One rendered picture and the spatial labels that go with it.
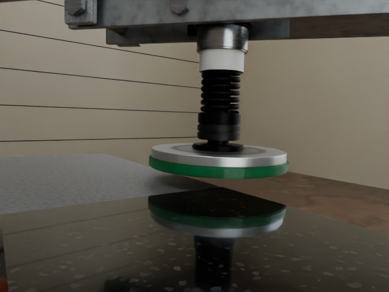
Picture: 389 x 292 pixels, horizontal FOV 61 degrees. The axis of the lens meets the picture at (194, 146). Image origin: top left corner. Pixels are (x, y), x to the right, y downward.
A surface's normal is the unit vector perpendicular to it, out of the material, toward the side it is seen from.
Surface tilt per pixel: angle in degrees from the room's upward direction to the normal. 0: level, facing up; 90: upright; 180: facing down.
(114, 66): 90
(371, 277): 0
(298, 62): 90
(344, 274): 0
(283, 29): 90
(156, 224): 0
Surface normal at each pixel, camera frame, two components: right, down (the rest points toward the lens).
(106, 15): -0.27, 0.08
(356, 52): -0.77, 0.04
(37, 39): 0.63, 0.09
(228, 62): 0.22, 0.10
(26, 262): 0.04, -1.00
